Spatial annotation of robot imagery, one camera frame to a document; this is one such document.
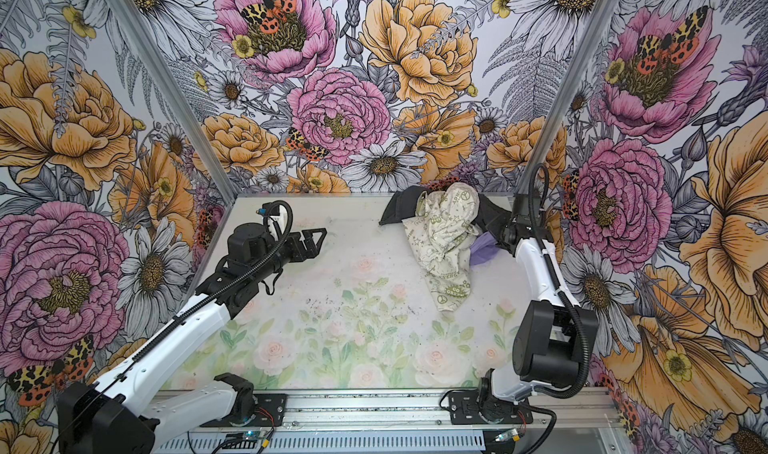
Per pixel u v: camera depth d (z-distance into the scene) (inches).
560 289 18.2
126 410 15.3
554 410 25.1
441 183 48.6
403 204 45.1
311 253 27.1
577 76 34.3
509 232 25.1
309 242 27.0
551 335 17.2
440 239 37.0
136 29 30.5
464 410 29.1
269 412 28.7
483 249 37.7
